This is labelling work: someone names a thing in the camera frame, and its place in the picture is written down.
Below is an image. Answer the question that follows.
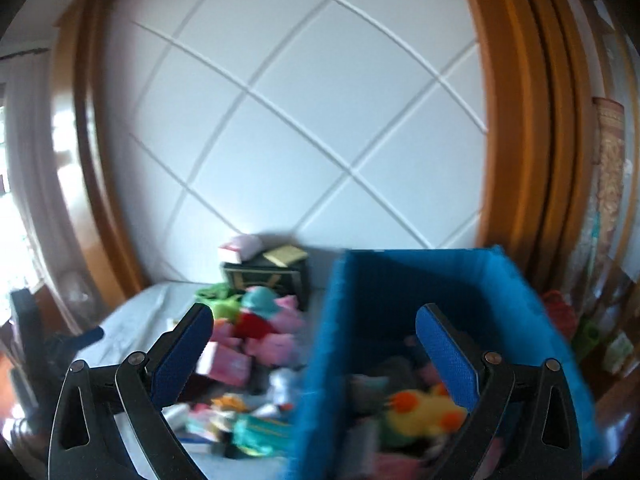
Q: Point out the teal pig plush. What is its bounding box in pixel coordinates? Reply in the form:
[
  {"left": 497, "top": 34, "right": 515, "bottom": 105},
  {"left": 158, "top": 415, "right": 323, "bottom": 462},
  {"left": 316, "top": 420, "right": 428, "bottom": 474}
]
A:
[{"left": 241, "top": 286, "right": 298, "bottom": 320}]

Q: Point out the blue plastic storage crate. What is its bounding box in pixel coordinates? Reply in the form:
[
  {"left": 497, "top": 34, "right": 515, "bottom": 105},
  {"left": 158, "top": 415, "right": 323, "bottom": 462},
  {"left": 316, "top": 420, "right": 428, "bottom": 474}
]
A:
[{"left": 286, "top": 247, "right": 603, "bottom": 479}]

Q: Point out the yellow duck plush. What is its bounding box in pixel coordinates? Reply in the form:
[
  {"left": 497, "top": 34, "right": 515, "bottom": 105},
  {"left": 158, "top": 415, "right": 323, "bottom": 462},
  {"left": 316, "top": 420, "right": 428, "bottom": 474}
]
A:
[{"left": 383, "top": 384, "right": 468, "bottom": 440}]

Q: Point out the blue striped bed sheet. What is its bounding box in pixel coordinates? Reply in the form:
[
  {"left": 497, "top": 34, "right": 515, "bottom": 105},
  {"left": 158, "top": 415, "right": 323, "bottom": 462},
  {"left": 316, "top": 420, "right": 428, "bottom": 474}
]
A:
[{"left": 76, "top": 282, "right": 313, "bottom": 479}]

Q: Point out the green frog plush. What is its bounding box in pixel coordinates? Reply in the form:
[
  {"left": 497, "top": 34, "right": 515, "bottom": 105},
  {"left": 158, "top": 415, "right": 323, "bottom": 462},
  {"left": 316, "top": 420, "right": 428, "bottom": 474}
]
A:
[{"left": 194, "top": 283, "right": 242, "bottom": 323}]

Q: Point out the yellow sticky note pad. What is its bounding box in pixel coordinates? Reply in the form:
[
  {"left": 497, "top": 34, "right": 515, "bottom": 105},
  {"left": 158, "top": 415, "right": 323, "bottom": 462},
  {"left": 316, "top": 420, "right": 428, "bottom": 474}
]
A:
[{"left": 262, "top": 244, "right": 308, "bottom": 268}]

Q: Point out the wooden headboard frame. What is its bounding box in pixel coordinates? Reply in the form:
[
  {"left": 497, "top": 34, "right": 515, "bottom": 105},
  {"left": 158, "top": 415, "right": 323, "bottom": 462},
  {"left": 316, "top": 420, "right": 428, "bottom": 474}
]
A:
[{"left": 52, "top": 0, "right": 592, "bottom": 313}]

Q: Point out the pink tissue box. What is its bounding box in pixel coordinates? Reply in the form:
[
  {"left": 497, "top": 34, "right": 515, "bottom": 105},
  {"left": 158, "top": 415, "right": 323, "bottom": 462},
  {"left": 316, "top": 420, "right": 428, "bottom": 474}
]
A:
[{"left": 218, "top": 234, "right": 264, "bottom": 264}]

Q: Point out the black cabinet box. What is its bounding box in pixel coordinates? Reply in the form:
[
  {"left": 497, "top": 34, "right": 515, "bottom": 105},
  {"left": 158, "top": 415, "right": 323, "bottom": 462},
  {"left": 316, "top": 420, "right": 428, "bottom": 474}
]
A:
[{"left": 221, "top": 257, "right": 310, "bottom": 299}]

